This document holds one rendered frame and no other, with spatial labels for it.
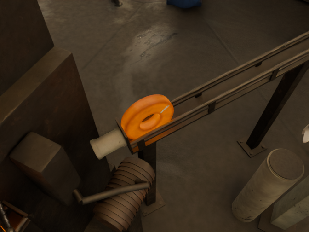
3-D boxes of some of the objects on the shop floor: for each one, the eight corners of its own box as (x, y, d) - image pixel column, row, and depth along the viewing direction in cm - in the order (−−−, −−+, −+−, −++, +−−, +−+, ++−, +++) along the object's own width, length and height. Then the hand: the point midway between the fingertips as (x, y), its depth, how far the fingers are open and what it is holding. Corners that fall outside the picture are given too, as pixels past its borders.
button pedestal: (255, 233, 125) (324, 183, 74) (267, 188, 137) (333, 119, 87) (291, 250, 120) (389, 209, 70) (300, 202, 133) (388, 138, 83)
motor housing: (110, 243, 122) (85, 208, 79) (133, 200, 134) (123, 148, 90) (134, 257, 119) (123, 229, 75) (157, 212, 130) (157, 164, 87)
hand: (307, 131), depth 78 cm, fingers closed
